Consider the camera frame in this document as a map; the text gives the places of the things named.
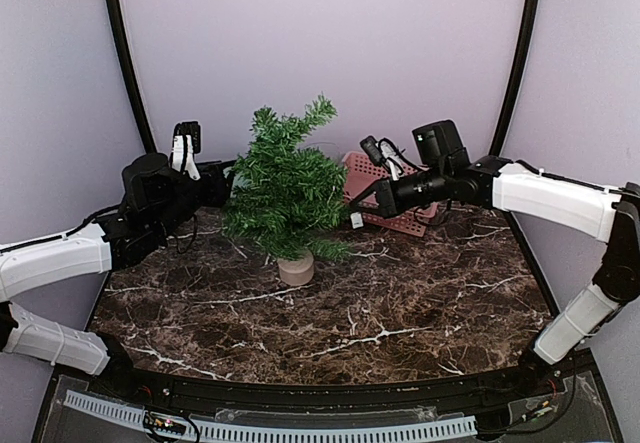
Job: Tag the small green christmas tree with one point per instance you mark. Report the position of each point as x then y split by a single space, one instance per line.
293 195

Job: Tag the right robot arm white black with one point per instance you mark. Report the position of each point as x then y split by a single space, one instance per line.
606 213

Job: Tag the pink plastic basket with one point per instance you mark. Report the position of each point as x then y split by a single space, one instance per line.
361 172

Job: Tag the right black frame post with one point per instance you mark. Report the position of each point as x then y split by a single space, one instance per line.
520 57

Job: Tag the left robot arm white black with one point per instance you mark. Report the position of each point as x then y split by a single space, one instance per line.
159 197

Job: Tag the white slotted cable duct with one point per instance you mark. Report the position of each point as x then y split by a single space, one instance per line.
238 426

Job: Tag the black front rail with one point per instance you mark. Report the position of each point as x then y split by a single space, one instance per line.
477 393

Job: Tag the left black frame post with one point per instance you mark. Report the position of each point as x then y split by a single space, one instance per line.
128 73

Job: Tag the pale green plate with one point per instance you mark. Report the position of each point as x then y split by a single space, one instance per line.
238 183

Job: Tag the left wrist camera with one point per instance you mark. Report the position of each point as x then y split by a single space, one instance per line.
186 144

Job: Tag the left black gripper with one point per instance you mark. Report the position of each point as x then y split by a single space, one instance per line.
218 191

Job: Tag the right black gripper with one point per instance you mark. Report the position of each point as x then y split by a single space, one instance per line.
388 201

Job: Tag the black frame post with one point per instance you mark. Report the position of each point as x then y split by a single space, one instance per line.
520 57
128 73

